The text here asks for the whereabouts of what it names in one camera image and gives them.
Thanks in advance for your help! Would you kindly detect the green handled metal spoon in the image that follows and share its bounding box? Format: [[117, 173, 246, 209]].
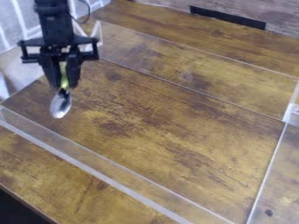
[[49, 62, 70, 119]]

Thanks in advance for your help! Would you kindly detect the clear acrylic right barrier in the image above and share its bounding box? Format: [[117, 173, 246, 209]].
[[246, 82, 299, 224]]

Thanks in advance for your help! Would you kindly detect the clear acrylic barrier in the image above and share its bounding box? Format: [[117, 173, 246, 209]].
[[246, 82, 299, 224], [0, 106, 233, 224]]

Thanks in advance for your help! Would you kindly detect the clear acrylic triangular bracket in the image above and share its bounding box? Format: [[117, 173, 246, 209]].
[[72, 20, 102, 47]]

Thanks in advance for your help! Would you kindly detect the clear acrylic front barrier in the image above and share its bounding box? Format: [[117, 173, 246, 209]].
[[0, 106, 233, 224]]

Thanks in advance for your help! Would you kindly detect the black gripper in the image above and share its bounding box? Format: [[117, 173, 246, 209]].
[[17, 0, 98, 89]]

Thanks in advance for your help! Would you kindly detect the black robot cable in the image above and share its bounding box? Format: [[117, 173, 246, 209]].
[[69, 0, 92, 25]]

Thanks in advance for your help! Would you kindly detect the black strip on back wall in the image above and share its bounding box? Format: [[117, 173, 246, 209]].
[[189, 5, 267, 30]]

